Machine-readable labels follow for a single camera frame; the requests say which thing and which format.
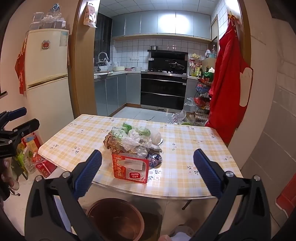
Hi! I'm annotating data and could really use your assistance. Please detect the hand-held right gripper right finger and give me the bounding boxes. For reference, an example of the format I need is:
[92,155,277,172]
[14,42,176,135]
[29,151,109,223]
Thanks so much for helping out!
[192,148,271,241]

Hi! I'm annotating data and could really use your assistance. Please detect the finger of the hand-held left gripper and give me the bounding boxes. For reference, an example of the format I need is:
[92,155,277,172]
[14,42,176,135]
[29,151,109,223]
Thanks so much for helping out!
[0,107,27,130]
[5,119,40,142]

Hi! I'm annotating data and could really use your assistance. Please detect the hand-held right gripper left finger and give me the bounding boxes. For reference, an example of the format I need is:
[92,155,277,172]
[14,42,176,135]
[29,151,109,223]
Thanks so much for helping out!
[24,150,104,241]

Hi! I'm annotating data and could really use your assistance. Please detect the brown paper wrapper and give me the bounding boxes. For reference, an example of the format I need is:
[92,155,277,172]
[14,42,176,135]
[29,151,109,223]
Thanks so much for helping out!
[103,133,121,154]

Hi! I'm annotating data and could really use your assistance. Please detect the red clear-window snack tray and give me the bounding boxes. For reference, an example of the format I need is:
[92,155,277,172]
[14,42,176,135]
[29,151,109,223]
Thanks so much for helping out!
[112,152,150,185]

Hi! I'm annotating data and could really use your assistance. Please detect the green-print white packet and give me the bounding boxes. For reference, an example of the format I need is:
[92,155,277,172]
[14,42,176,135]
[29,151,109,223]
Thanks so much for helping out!
[111,126,130,140]

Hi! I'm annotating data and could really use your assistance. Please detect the brown round bin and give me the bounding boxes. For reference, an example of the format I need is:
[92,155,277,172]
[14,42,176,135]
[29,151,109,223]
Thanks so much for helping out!
[87,198,145,241]

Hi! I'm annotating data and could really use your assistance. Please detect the clear plastic bottle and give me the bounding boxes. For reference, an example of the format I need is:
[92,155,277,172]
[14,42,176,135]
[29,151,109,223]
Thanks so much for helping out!
[129,146,149,159]

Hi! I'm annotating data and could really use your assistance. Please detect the white plastic bag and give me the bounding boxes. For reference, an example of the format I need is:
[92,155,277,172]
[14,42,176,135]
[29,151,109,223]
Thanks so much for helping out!
[120,130,153,153]

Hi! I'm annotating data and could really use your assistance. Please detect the white foam tray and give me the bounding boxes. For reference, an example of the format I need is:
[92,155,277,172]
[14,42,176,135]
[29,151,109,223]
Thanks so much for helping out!
[150,131,162,146]

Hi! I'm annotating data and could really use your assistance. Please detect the person's left hand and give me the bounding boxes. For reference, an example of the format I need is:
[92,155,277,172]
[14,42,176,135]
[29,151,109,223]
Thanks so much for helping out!
[0,159,15,189]

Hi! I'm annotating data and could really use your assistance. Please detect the table with yellow plaid cloth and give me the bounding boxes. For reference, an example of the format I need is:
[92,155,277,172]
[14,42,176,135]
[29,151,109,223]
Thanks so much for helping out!
[38,114,244,200]

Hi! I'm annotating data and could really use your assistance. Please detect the red carton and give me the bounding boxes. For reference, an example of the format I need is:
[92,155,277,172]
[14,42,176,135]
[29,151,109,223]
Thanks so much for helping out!
[34,155,58,178]

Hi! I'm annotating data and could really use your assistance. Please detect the red paper hanging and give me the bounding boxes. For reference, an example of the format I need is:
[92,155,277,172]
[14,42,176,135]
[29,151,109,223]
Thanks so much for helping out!
[14,39,27,95]

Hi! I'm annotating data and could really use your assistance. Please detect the person's left leg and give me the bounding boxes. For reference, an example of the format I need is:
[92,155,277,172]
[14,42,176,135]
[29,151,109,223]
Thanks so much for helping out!
[52,195,77,235]

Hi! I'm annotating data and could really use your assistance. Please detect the person's leg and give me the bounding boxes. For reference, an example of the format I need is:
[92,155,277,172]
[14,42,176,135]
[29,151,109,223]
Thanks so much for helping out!
[52,195,77,235]
[159,225,194,241]

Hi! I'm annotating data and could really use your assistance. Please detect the cream refrigerator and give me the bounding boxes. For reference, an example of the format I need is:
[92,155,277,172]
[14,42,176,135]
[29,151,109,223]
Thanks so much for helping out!
[24,28,75,150]

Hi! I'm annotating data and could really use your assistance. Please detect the person's right leg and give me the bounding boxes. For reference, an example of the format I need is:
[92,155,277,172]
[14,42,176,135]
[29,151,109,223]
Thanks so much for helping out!
[159,225,194,241]

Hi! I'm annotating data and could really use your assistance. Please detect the clear plastic bags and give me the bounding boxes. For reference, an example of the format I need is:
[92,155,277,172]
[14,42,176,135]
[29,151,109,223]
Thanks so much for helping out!
[166,97,200,126]

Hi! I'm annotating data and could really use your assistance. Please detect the red plastic crate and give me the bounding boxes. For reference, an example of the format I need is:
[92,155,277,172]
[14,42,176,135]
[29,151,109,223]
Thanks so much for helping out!
[275,179,296,219]

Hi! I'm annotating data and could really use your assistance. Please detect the grey lower kitchen cabinets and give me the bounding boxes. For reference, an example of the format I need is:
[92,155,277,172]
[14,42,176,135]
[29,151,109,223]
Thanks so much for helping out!
[94,72,141,117]

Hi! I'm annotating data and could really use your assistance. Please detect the grey kitchen cabinets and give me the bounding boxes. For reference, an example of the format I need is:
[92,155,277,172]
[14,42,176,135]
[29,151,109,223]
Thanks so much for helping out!
[111,11,212,42]
[94,72,141,117]

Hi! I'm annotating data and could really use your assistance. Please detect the black built-in oven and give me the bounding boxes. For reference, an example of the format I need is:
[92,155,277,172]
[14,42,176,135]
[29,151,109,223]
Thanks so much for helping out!
[140,70,188,111]

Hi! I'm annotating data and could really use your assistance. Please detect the red apron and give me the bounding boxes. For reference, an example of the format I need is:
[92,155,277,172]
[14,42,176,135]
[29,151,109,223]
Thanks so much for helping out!
[204,17,254,144]

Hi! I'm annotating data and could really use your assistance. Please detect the chrome kitchen faucet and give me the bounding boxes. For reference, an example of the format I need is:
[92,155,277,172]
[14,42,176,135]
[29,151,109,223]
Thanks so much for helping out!
[97,52,110,67]

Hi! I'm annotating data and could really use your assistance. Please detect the pile of clear plastic containers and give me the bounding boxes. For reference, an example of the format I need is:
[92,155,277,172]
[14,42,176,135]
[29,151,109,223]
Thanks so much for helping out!
[32,3,67,30]

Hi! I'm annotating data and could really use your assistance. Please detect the row of condiment bottles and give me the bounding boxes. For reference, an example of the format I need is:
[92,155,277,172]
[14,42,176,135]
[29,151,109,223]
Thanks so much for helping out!
[188,59,204,78]

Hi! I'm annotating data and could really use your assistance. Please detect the dark window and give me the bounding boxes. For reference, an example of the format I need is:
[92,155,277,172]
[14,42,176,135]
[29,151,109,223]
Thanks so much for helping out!
[94,12,113,66]

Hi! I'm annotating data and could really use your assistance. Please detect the hanging snack bag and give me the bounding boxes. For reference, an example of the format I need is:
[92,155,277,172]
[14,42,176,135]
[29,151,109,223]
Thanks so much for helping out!
[83,1,98,28]

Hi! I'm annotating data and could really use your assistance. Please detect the black range hood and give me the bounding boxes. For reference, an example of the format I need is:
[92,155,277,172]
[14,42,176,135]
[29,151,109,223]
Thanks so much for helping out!
[147,49,189,70]

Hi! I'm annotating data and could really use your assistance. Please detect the wooden kitchen door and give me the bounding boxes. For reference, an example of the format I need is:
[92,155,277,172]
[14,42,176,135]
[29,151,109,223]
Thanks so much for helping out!
[211,13,219,59]

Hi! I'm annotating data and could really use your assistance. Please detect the grey upper kitchen cabinets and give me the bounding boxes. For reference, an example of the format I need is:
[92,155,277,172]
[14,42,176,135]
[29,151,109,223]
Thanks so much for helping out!
[111,11,212,42]

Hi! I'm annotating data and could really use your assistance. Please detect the black wire rack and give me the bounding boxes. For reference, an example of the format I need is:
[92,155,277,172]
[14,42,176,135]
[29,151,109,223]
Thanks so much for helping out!
[194,78,212,127]

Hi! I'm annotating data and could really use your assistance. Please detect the wooden door frame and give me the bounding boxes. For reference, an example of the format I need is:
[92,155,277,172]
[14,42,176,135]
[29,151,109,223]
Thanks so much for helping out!
[68,0,252,149]

